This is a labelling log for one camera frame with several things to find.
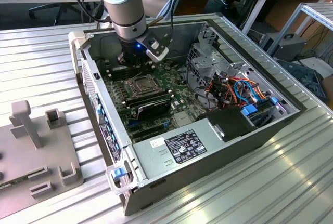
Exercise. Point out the black office chair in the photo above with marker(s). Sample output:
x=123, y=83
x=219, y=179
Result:
x=61, y=11

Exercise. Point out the blue case latch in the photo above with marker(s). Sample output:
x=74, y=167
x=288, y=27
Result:
x=117, y=173

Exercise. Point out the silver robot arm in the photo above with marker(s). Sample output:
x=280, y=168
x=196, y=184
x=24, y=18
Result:
x=125, y=3

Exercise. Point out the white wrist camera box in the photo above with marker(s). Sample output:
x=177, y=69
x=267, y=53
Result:
x=156, y=53

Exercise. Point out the black expansion slot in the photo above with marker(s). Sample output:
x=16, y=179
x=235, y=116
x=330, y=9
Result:
x=151, y=134
x=148, y=128

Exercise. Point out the small blue plastic clip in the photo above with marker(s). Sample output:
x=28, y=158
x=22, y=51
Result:
x=273, y=100

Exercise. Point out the blue expansion slot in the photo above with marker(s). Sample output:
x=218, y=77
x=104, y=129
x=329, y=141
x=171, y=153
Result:
x=133, y=124

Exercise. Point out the silver metal drive cage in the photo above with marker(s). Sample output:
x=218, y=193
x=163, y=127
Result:
x=205, y=63

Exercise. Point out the green motherboard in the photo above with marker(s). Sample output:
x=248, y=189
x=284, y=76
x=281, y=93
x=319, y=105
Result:
x=182, y=99

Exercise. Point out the grey parts rack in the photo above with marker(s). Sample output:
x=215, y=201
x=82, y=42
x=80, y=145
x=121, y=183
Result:
x=39, y=156

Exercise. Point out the black plastic shroud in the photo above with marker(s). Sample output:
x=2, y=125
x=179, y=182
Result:
x=229, y=125

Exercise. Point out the green RAM stick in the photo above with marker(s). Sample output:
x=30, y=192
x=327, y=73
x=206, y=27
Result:
x=6, y=185
x=148, y=99

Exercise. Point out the blue disk carrier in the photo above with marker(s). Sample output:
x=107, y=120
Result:
x=249, y=110

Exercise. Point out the grey open PC case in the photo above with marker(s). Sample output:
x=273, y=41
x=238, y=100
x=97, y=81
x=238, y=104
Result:
x=221, y=166

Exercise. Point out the black expansion card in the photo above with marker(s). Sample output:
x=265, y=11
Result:
x=153, y=109

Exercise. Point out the silver power supply unit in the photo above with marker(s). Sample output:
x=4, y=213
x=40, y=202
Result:
x=156, y=161

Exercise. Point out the silver CPU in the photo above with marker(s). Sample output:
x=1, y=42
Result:
x=143, y=85

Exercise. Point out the black RAM slot white clips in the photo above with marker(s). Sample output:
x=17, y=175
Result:
x=118, y=73
x=113, y=70

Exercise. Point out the dark teal bin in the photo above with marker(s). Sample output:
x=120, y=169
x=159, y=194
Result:
x=304, y=78

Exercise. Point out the brown cardboard box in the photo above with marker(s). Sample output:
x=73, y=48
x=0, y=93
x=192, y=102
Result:
x=328, y=89

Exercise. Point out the silver chipset heatsink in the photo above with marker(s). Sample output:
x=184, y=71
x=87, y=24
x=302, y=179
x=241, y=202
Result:
x=182, y=118

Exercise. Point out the aluminium profile frame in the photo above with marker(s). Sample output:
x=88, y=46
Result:
x=316, y=13

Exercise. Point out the blue card retention clip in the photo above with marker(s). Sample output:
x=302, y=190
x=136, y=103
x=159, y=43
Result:
x=99, y=109

